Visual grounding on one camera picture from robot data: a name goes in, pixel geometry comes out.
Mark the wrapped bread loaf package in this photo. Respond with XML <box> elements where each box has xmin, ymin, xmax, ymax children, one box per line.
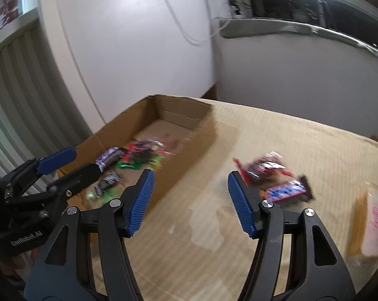
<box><xmin>348</xmin><ymin>184</ymin><xmax>378</xmax><ymax>263</ymax></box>

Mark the black printed snack packet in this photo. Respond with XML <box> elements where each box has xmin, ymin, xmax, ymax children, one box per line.
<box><xmin>94</xmin><ymin>171</ymin><xmax>121</xmax><ymax>198</ymax></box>

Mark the brown cardboard box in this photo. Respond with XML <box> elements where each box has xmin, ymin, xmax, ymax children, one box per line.
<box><xmin>58</xmin><ymin>93</ymin><xmax>218</xmax><ymax>217</ymax></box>

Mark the snickers chocolate bar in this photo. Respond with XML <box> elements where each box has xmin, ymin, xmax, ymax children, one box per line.
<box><xmin>260</xmin><ymin>175</ymin><xmax>314</xmax><ymax>204</ymax></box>

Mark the striped beige tablecloth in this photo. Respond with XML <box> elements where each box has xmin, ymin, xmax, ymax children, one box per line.
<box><xmin>91</xmin><ymin>98</ymin><xmax>378</xmax><ymax>301</ymax></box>

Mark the red snack packet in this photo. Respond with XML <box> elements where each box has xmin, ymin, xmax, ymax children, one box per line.
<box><xmin>115</xmin><ymin>138</ymin><xmax>179</xmax><ymax>170</ymax></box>
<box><xmin>233</xmin><ymin>152</ymin><xmax>294</xmax><ymax>187</ymax></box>

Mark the small green candy packet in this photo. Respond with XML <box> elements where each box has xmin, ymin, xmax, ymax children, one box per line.
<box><xmin>85</xmin><ymin>191</ymin><xmax>115</xmax><ymax>203</ymax></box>

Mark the white cable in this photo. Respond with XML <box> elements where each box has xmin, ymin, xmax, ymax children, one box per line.
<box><xmin>155</xmin><ymin>0</ymin><xmax>234</xmax><ymax>46</ymax></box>

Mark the grey window sill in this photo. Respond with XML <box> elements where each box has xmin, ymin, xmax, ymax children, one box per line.
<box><xmin>220</xmin><ymin>18</ymin><xmax>378</xmax><ymax>57</ymax></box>

